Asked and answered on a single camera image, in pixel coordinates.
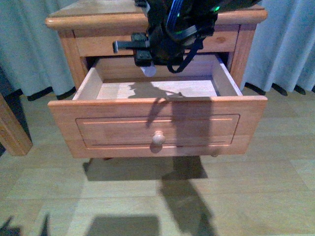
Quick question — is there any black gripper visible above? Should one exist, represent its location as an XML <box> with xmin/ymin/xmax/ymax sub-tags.
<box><xmin>112</xmin><ymin>14</ymin><xmax>215</xmax><ymax>66</ymax></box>

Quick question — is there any white medicine bottle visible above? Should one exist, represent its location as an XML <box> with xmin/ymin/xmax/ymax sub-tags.
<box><xmin>140</xmin><ymin>65</ymin><xmax>157</xmax><ymax>77</ymax></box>

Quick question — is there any wooden drawer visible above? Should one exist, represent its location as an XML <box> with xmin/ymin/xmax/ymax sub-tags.
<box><xmin>48</xmin><ymin>54</ymin><xmax>267</xmax><ymax>158</ymax></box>

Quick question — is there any drawer round knob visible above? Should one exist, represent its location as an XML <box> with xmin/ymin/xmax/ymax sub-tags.
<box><xmin>152</xmin><ymin>131</ymin><xmax>166</xmax><ymax>146</ymax></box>

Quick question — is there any wooden nightstand cabinet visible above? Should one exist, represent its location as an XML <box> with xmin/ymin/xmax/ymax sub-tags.
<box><xmin>45</xmin><ymin>0</ymin><xmax>268</xmax><ymax>161</ymax></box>

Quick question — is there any grey blue curtain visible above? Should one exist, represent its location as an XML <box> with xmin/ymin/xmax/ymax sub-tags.
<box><xmin>0</xmin><ymin>0</ymin><xmax>315</xmax><ymax>98</ymax></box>

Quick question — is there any wooden furniture leg left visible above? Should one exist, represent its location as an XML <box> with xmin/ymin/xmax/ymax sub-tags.
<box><xmin>0</xmin><ymin>90</ymin><xmax>33</xmax><ymax>156</ymax></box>

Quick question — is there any blue strap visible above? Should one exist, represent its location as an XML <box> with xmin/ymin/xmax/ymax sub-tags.
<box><xmin>166</xmin><ymin>0</ymin><xmax>185</xmax><ymax>31</ymax></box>

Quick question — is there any black cable loop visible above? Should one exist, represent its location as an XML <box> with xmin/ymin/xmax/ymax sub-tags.
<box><xmin>166</xmin><ymin>39</ymin><xmax>205</xmax><ymax>74</ymax></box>

